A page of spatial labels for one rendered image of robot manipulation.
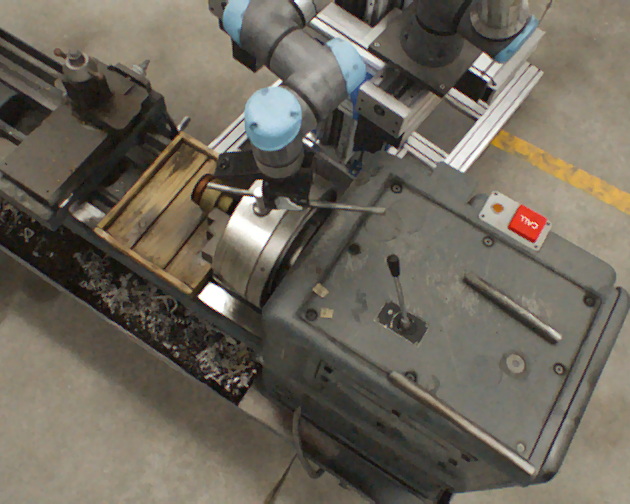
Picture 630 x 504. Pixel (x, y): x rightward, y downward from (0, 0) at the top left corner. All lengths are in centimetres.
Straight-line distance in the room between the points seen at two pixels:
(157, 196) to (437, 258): 78
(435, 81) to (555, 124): 166
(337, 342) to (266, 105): 47
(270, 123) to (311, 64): 11
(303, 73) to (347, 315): 46
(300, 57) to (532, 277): 63
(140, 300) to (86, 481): 79
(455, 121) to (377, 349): 172
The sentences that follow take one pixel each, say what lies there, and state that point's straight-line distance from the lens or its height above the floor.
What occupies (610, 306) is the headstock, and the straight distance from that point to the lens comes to 129.
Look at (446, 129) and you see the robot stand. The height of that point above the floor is 21.
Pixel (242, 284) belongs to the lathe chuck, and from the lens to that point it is 128.
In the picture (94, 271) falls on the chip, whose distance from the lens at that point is 195.
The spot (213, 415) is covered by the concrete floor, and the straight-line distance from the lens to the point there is 235.
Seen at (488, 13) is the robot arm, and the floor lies 144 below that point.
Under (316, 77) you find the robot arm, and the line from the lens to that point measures 87.
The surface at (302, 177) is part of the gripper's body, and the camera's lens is 97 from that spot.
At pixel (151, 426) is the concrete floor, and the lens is 238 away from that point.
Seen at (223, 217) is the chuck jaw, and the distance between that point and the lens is 136.
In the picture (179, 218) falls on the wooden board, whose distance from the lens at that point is 161.
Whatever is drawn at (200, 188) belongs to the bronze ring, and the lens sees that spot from 139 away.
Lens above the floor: 232
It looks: 66 degrees down
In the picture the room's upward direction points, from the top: 10 degrees clockwise
